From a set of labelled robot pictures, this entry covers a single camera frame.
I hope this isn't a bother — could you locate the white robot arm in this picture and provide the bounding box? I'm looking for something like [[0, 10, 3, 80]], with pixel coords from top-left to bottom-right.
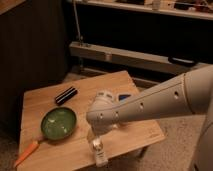
[[86, 65, 213, 171]]

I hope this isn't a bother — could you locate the green ceramic bowl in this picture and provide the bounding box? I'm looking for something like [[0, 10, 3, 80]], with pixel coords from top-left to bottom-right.
[[40, 107, 77, 140]]

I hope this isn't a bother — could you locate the orange pepper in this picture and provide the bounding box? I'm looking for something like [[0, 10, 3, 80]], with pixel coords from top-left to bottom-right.
[[13, 141, 39, 168]]

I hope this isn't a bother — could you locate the blue small object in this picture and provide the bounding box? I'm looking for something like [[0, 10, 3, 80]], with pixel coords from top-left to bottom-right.
[[118, 94, 131, 101]]

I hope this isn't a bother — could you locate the black striped rectangular box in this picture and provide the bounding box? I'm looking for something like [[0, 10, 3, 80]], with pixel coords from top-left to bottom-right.
[[55, 87, 78, 106]]

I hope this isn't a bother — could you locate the long metal case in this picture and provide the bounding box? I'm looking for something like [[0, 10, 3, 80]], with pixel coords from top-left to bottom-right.
[[69, 41, 207, 75]]

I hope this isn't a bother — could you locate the clear plastic water bottle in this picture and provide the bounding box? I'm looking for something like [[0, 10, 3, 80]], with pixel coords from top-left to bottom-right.
[[91, 136, 108, 167]]

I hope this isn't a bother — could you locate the thin metal pole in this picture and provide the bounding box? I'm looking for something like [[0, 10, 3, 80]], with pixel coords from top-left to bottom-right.
[[72, 0, 83, 46]]

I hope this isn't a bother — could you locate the wooden shelf with clutter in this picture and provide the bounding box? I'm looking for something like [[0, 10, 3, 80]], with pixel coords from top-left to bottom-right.
[[66, 0, 213, 22]]

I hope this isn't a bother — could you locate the black case handle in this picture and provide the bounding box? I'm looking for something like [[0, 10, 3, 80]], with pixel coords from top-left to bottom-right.
[[168, 57, 198, 67]]

